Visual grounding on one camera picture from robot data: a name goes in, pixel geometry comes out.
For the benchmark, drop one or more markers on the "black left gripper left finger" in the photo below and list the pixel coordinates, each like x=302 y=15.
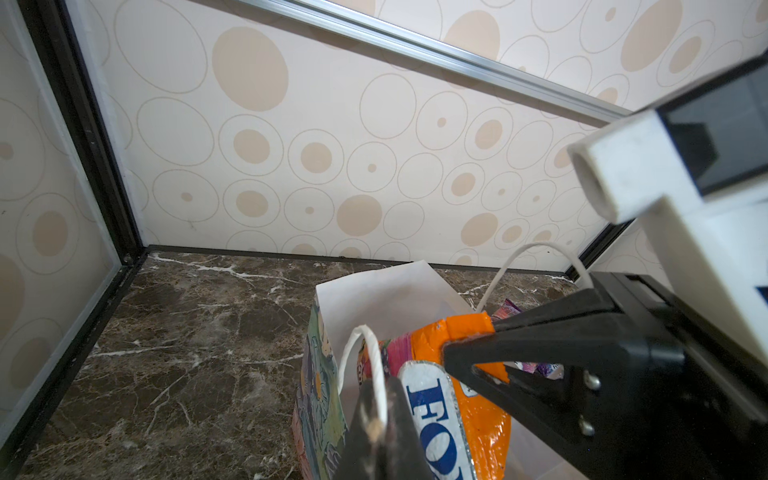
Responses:
x=374 y=450

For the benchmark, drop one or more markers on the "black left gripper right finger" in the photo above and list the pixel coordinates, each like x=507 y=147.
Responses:
x=625 y=381

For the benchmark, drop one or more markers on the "white floral paper bag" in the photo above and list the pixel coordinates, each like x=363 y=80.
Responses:
x=348 y=319

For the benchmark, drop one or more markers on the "pink candy packet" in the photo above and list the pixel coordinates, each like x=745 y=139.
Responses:
x=510 y=311

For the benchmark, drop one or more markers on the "black right corner post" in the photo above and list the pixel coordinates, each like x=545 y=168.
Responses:
x=602 y=242

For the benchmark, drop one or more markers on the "black corner post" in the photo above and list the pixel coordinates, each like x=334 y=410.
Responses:
x=54 y=38
x=602 y=242

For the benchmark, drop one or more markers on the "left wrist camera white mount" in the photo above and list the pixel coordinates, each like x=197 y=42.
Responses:
x=692 y=170

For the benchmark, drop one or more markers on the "silver rear aluminium rail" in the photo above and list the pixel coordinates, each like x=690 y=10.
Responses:
x=511 y=83

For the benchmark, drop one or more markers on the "black left corner post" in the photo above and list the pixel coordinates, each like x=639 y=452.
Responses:
x=54 y=38

